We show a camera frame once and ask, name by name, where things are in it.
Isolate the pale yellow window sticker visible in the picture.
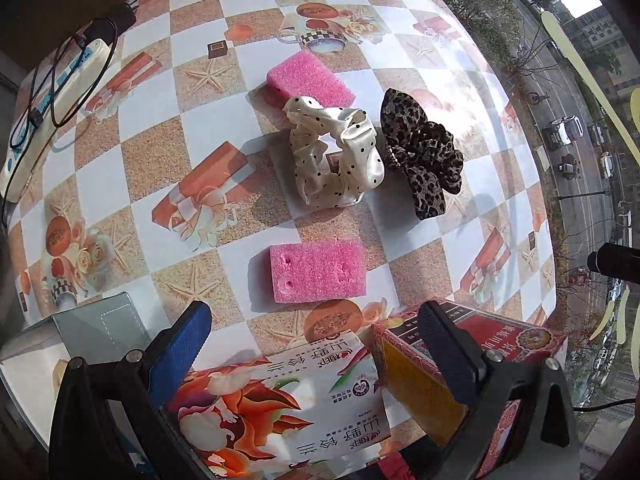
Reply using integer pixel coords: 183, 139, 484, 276
540, 10, 640, 162

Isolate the checkered printed tablecloth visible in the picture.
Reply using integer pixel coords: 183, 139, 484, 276
4, 0, 560, 466

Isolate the white polka dot scrunchie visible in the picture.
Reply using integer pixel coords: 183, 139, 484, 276
283, 95, 386, 209

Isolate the black charger plug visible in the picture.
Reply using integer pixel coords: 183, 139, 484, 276
106, 4, 138, 32

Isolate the white power strip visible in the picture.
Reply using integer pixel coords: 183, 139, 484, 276
0, 37, 114, 197

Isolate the black cable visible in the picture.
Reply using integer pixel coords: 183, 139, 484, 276
9, 7, 132, 152

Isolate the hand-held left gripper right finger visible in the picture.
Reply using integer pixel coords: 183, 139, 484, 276
416, 300, 582, 480

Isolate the white van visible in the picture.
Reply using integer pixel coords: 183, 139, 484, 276
542, 115, 585, 149

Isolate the black cylindrical object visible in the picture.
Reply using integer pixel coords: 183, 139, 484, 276
587, 242, 640, 279

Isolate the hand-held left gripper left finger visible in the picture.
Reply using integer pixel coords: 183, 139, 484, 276
47, 300, 213, 480

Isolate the white floral printed package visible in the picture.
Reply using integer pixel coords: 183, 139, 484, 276
160, 342, 387, 480

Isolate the pink foam sponge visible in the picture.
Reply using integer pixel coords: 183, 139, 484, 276
266, 50, 357, 109
269, 238, 368, 305

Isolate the red cardboard box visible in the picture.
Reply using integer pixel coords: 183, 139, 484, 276
371, 302, 569, 480

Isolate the leopard print scrunchie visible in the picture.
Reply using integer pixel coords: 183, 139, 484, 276
380, 87, 466, 221

